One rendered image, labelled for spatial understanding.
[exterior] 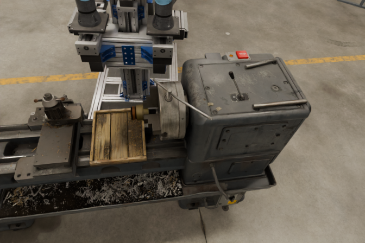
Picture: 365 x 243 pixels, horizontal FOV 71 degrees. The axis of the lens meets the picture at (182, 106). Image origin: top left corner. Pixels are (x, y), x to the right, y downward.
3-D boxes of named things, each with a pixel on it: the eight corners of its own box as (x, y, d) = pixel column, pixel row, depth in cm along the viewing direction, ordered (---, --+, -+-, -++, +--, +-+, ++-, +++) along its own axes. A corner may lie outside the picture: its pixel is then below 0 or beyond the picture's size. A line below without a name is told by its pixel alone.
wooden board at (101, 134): (143, 110, 164) (143, 107, 161) (146, 161, 142) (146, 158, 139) (94, 114, 159) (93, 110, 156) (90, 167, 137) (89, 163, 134)
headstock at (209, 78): (259, 94, 182) (279, 50, 152) (286, 153, 152) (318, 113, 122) (177, 99, 173) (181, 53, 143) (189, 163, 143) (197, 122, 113)
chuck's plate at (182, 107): (175, 96, 160) (180, 69, 132) (181, 145, 148) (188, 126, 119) (169, 96, 160) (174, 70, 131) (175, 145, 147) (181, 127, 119)
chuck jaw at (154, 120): (164, 112, 134) (167, 130, 127) (164, 117, 138) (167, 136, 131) (143, 114, 133) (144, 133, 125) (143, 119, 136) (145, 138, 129)
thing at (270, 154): (232, 153, 248) (259, 94, 182) (247, 202, 219) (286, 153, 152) (171, 160, 239) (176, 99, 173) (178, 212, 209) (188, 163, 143)
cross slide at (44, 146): (78, 102, 157) (76, 97, 153) (70, 166, 130) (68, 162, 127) (49, 104, 154) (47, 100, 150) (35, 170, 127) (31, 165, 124)
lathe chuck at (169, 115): (169, 96, 160) (174, 69, 131) (175, 145, 147) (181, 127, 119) (155, 97, 158) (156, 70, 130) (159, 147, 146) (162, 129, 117)
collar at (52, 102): (59, 95, 134) (57, 91, 132) (57, 107, 129) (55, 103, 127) (43, 96, 133) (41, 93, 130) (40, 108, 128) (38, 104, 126)
